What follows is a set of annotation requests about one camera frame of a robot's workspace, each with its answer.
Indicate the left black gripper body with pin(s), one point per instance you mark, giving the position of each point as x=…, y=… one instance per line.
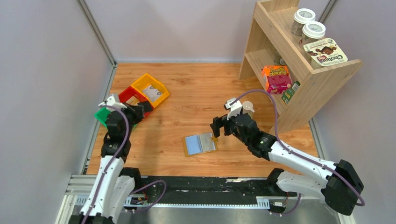
x=136, y=109

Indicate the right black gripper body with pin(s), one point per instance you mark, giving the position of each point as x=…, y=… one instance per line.
x=224, y=126

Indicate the yellow leather card holder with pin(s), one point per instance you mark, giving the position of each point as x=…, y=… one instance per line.
x=199, y=144

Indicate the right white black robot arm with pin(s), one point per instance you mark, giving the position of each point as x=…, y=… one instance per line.
x=309, y=167

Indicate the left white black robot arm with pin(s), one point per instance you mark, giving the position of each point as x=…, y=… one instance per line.
x=113, y=183

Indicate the packet in yellow bin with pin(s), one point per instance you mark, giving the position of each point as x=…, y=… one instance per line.
x=152, y=93

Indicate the packet in red bin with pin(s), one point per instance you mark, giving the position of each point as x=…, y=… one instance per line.
x=133, y=101

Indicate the green plastic bin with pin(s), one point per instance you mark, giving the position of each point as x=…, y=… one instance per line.
x=103, y=116

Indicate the clear bottle white cap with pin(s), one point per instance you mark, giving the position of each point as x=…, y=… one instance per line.
x=248, y=108

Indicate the red plastic bin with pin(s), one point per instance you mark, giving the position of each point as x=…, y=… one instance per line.
x=130, y=91

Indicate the yellow plastic bin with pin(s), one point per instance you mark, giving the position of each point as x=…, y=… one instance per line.
x=146, y=80

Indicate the small green box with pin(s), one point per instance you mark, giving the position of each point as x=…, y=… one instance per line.
x=289, y=93

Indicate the Scrub Mommy sponge box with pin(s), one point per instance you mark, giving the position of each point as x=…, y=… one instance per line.
x=276, y=78

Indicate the wooden shelf unit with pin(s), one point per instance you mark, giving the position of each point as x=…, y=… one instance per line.
x=270, y=33

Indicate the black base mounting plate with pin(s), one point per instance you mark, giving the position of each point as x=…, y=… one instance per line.
x=195, y=190

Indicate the jar on lower shelf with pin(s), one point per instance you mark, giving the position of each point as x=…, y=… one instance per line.
x=278, y=60

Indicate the Chobani yogurt cup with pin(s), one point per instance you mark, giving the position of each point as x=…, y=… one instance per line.
x=324, y=53

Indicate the front white lidded cup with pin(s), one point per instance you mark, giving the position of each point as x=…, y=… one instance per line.
x=312, y=31

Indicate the white lidded cup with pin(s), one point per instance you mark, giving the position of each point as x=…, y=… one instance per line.
x=302, y=17
x=312, y=31

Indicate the rear white lidded cup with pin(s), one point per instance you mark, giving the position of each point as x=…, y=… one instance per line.
x=302, y=17

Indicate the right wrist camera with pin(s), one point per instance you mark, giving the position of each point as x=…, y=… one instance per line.
x=234, y=106

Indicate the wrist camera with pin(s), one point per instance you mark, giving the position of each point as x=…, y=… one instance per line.
x=234, y=106
x=111, y=102

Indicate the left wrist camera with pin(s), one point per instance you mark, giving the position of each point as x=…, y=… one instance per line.
x=111, y=102

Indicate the aluminium frame rail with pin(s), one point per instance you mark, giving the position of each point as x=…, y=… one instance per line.
x=80, y=187

